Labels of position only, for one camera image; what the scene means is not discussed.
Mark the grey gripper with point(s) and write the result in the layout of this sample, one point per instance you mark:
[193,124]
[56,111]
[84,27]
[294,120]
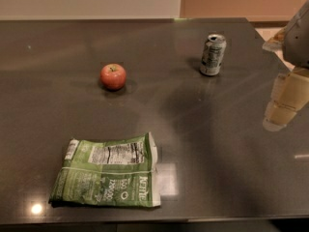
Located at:
[297,39]

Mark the silver green 7up can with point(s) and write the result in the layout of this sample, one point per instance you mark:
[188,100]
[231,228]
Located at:
[213,53]

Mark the green jalapeno chip bag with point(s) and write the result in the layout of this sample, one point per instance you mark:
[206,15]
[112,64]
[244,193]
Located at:
[109,174]

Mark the red apple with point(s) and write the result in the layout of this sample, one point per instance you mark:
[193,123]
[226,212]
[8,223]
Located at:
[113,77]

